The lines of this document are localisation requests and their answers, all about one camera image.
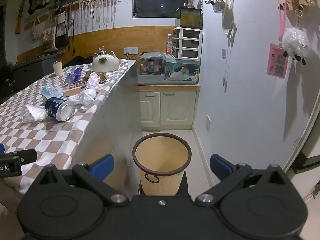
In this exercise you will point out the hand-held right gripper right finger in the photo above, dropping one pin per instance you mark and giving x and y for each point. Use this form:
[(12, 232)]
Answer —
[(220, 167)]

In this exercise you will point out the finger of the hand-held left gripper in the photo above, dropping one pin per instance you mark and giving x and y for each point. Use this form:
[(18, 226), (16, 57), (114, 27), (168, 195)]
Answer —
[(1, 148), (28, 157)]

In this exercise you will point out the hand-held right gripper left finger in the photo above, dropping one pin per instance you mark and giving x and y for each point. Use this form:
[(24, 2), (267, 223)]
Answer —
[(102, 167)]

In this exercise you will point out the dark blue drink can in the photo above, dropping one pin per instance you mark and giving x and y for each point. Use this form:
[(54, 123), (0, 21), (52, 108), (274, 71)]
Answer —
[(56, 107)]

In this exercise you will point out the beige bin with brown rim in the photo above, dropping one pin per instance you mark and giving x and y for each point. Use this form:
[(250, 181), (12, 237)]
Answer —
[(160, 182)]

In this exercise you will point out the light blue snack packet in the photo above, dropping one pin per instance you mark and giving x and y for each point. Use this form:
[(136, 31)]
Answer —
[(51, 91)]

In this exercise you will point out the brown white checkered tablecloth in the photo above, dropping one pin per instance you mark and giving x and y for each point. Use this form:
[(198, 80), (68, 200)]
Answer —
[(50, 140)]

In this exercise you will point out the clear plastic bag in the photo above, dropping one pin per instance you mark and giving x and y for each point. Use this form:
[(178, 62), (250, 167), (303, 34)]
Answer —
[(35, 113)]

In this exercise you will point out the black box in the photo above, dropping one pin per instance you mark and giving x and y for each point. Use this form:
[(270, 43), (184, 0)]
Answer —
[(7, 82)]

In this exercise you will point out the crumpled white paper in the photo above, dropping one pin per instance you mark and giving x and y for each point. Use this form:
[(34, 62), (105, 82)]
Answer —
[(87, 96)]

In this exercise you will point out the cream floor cabinet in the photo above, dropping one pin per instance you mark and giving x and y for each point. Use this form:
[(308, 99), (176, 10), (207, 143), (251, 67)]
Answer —
[(175, 107)]

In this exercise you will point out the brown wooden block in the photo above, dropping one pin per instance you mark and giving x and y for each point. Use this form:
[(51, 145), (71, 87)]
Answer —
[(73, 91)]

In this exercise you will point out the grey storage box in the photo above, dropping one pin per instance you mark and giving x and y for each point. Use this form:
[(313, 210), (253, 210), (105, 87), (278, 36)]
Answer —
[(35, 66)]

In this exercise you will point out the small brown box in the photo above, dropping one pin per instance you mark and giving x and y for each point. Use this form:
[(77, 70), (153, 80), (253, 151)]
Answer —
[(102, 78)]

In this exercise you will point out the purple snack packet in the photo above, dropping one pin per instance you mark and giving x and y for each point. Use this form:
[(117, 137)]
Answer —
[(73, 76)]

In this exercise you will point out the white door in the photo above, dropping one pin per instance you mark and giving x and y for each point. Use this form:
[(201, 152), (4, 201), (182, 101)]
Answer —
[(307, 135)]

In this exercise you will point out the white cup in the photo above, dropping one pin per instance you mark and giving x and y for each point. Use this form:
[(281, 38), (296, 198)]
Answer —
[(57, 68)]

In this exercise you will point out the cream cat-shaped teapot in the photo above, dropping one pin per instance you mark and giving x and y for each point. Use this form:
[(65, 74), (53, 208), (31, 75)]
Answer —
[(105, 63)]

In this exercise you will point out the black cloth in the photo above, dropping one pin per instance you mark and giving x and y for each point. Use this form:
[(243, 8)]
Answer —
[(80, 61)]

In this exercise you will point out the clear storage box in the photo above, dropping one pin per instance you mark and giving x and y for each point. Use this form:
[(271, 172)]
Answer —
[(151, 65)]

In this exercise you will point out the teal printed box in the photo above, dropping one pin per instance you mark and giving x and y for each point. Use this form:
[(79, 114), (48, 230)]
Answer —
[(172, 62)]

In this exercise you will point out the silver metal ornament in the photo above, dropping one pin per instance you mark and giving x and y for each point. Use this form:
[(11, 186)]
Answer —
[(102, 50)]

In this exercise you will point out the printed tote bag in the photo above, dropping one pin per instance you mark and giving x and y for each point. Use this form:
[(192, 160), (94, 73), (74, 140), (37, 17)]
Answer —
[(48, 38)]

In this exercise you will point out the pink card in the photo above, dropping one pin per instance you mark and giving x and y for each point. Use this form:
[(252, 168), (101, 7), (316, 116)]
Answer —
[(276, 60)]

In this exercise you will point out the white drawer unit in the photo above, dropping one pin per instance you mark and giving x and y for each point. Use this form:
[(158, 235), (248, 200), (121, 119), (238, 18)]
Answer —
[(188, 43)]

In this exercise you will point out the pink drink bottle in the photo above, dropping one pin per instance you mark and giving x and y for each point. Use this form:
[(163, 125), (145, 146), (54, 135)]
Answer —
[(169, 45)]

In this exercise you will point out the wooden toy rifle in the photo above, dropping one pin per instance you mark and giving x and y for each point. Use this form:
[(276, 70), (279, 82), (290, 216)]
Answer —
[(21, 12)]

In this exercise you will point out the hanging white pot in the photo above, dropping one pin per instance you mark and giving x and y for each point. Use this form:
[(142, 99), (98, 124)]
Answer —
[(60, 16)]

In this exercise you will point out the white sheep plush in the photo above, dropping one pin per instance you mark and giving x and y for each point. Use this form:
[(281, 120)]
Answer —
[(295, 42)]

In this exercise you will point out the glass fish tank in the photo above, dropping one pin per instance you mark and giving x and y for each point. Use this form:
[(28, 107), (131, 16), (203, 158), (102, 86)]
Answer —
[(188, 18)]

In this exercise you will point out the white wall switch plate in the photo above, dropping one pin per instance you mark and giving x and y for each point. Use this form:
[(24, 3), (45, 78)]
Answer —
[(209, 123)]

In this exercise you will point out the white double wall outlet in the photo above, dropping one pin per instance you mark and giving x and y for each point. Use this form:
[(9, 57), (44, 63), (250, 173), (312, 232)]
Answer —
[(131, 50)]

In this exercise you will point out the white macrame wall hanging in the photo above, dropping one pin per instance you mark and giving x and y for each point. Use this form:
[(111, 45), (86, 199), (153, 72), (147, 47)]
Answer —
[(100, 17)]

